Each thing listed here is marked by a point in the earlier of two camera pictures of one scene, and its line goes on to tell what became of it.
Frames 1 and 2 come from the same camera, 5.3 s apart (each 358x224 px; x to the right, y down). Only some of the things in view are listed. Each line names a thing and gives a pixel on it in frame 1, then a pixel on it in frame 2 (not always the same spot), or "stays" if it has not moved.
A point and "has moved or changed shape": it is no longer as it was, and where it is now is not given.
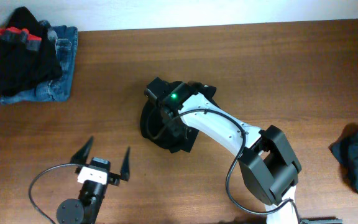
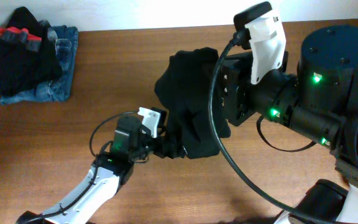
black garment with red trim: (20, 54) stays
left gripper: (114, 179) to (163, 150)
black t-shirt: (153, 128) has moved or changed shape
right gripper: (175, 127) to (236, 84)
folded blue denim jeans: (60, 89) stays
